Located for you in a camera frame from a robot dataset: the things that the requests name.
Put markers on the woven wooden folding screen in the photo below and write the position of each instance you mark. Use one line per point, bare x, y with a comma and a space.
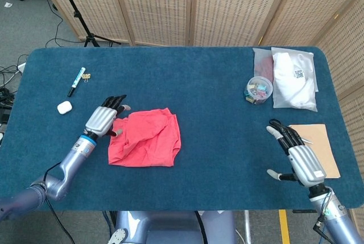
159, 5

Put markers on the white garment in plastic bag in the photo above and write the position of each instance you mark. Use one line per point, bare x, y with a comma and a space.
293, 84

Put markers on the gold binder clip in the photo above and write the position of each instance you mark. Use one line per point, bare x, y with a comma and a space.
86, 77

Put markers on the white marker pen black cap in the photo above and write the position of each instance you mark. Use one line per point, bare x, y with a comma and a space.
76, 82

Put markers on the blue-grey robot torso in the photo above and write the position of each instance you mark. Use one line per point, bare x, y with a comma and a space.
170, 228

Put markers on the frosted bag with red garment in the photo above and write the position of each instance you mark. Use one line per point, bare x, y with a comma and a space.
263, 63

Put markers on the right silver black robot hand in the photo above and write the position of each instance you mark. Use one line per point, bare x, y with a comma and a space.
307, 164

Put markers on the black tripod stand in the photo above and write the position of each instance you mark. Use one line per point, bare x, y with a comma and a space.
82, 22

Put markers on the yellow floor tape strip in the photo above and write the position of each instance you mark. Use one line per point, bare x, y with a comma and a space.
283, 227

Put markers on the white paper scrap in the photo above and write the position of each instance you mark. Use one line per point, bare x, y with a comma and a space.
8, 4

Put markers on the coral red t-shirt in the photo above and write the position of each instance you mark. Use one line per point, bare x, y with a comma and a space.
148, 141

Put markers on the kraft spiral notebook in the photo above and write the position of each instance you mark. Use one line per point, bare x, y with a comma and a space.
321, 141

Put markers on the blue carpet table mat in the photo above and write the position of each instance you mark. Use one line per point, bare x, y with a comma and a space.
199, 67

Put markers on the white power strip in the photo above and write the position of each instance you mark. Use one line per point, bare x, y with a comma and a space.
21, 67

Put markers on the white earbuds case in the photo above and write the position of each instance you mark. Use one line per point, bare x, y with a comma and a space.
64, 107

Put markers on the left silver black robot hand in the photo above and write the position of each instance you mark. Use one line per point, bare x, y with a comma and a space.
101, 120

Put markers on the clear jar of binder clips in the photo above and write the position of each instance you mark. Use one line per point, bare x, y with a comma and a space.
258, 90

